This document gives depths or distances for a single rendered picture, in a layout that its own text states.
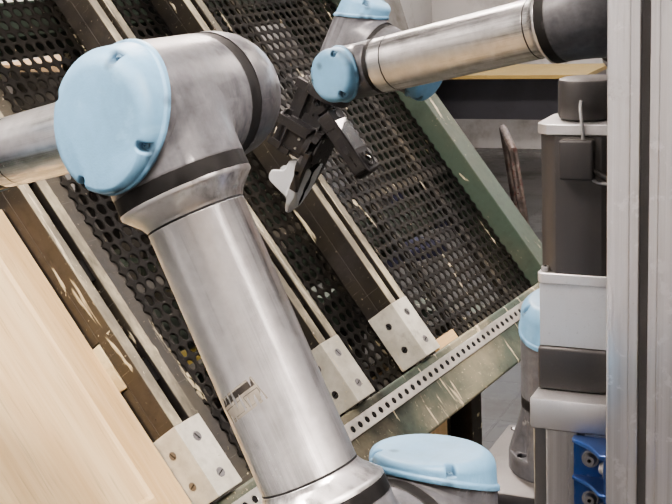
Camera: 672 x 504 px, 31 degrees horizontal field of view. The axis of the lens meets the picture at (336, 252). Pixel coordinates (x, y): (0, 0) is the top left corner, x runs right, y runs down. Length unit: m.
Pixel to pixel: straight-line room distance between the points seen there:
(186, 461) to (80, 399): 0.18
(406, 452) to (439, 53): 0.63
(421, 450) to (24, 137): 0.51
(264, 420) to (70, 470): 0.84
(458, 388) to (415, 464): 1.39
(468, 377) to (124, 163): 1.63
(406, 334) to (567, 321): 1.16
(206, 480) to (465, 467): 0.83
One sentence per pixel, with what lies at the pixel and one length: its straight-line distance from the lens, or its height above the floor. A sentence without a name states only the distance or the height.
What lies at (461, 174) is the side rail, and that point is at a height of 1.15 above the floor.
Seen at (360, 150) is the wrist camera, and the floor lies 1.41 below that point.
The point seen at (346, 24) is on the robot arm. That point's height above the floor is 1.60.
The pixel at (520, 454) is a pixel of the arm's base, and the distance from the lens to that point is 1.60.
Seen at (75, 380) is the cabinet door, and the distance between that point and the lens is 1.86.
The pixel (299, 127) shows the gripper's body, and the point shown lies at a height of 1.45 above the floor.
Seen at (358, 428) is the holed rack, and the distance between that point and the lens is 2.15.
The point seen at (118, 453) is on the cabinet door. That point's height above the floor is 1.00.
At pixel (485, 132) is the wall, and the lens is 10.51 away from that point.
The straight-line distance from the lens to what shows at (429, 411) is 2.34.
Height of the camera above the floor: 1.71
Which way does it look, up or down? 14 degrees down
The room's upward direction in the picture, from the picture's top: 3 degrees counter-clockwise
